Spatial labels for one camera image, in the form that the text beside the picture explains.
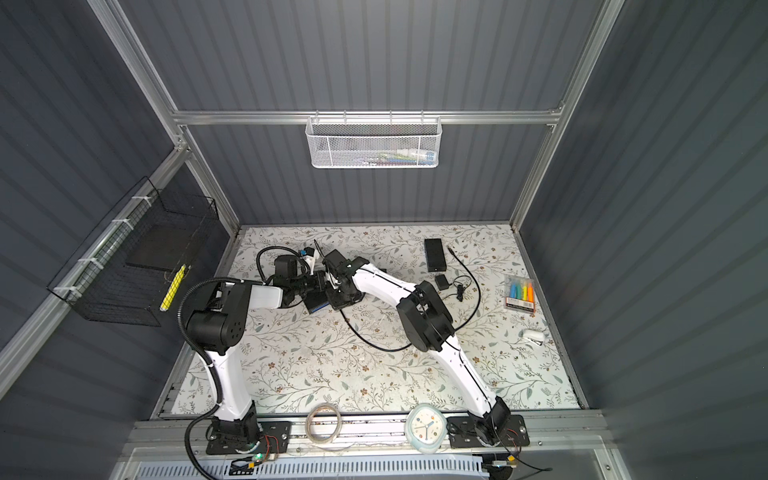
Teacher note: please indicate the white wire mesh basket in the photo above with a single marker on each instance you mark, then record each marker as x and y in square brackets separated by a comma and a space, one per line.
[389, 144]

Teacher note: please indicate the black wire basket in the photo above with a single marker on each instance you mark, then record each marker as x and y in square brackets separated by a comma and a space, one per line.
[135, 269]

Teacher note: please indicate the white round clock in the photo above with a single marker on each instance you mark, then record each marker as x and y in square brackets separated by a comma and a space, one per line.
[426, 428]

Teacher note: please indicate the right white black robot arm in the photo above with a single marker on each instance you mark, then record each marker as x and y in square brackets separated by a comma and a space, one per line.
[428, 325]

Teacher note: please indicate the floral table mat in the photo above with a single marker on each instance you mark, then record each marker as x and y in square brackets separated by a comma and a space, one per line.
[360, 360]

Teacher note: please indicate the small white cylinder object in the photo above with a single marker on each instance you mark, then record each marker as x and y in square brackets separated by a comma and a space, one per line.
[534, 336]

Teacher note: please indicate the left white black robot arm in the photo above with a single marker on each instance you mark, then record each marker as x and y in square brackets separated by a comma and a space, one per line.
[212, 318]

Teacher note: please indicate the highlighter marker pack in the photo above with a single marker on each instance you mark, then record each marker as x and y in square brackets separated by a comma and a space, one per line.
[519, 294]

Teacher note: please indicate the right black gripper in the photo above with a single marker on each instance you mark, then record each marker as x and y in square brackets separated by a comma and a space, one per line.
[336, 302]

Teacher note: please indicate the clear tape roll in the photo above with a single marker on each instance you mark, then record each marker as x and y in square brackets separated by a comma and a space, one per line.
[323, 424]

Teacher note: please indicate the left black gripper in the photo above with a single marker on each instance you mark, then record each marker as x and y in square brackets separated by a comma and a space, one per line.
[319, 279]

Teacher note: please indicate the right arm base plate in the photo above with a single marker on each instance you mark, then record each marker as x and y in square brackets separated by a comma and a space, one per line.
[468, 431]

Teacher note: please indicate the small black power adapter right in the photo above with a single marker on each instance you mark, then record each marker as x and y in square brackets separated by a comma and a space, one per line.
[442, 282]

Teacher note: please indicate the black flat box in basket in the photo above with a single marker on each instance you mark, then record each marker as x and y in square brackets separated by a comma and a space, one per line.
[164, 248]

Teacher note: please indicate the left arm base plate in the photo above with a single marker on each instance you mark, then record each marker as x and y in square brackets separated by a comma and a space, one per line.
[229, 438]

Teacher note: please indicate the yellow black striped item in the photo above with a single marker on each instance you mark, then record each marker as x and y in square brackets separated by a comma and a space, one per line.
[173, 288]

